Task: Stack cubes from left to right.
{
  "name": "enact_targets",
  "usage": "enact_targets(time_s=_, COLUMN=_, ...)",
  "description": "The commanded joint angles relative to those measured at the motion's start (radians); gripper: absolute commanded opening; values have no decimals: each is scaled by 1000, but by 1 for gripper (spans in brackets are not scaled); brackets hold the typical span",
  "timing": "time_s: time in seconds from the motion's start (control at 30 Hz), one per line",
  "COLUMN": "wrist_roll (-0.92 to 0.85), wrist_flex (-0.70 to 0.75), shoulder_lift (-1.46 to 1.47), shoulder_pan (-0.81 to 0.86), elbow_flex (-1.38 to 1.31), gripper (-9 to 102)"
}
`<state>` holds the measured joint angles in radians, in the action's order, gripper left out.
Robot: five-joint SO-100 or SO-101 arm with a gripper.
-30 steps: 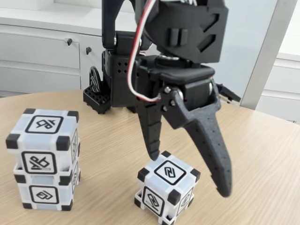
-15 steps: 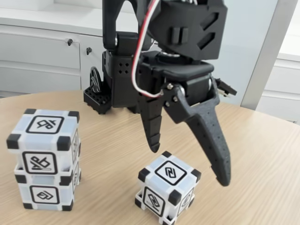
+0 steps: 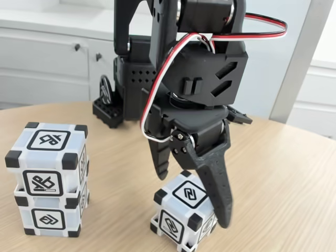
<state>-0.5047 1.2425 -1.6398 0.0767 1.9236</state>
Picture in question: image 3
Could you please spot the white cube lightning print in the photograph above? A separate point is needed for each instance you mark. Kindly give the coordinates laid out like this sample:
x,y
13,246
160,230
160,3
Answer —
x,y
168,203

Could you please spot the white cube crossed lines print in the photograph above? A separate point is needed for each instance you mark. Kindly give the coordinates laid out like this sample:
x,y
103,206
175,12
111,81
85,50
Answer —
x,y
42,161

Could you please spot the black disc with white lines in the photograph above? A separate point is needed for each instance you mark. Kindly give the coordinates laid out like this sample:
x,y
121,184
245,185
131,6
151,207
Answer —
x,y
105,90

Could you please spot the black cabinet lock key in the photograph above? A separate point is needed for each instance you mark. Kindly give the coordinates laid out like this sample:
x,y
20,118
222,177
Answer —
x,y
98,56
77,47

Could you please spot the white cube nested diamond print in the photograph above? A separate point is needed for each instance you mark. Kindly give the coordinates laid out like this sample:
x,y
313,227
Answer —
x,y
50,203

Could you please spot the white side cabinet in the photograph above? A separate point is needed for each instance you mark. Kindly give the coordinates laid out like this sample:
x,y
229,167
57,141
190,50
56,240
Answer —
x,y
320,86

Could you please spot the long white drawer cabinet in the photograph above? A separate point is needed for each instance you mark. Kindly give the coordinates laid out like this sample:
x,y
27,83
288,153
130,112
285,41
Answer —
x,y
39,65

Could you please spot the camera board on black bracket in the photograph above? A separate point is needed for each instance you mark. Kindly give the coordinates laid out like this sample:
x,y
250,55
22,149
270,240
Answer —
x,y
241,118

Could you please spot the grey slanted frame post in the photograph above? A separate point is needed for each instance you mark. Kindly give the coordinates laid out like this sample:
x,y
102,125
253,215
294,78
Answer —
x,y
302,52

